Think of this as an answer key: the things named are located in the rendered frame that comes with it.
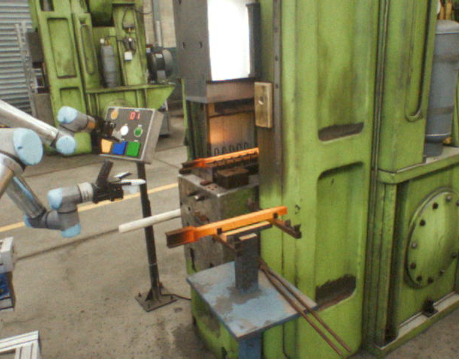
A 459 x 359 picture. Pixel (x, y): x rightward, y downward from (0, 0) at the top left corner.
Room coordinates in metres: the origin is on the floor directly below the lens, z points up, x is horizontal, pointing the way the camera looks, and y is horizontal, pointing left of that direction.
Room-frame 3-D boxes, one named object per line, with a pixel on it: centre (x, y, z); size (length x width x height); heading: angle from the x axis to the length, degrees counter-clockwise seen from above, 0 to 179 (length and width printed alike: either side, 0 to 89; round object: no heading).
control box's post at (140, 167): (2.27, 0.52, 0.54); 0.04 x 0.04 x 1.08; 33
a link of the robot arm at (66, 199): (1.50, 0.64, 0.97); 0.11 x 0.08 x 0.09; 123
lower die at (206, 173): (1.97, -0.03, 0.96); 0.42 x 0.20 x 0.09; 123
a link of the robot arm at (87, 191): (1.54, 0.57, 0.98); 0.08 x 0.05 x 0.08; 33
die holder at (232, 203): (1.93, -0.07, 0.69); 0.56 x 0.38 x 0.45; 123
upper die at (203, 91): (1.97, -0.03, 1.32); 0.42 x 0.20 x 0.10; 123
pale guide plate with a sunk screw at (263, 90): (1.66, -0.14, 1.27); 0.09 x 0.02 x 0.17; 33
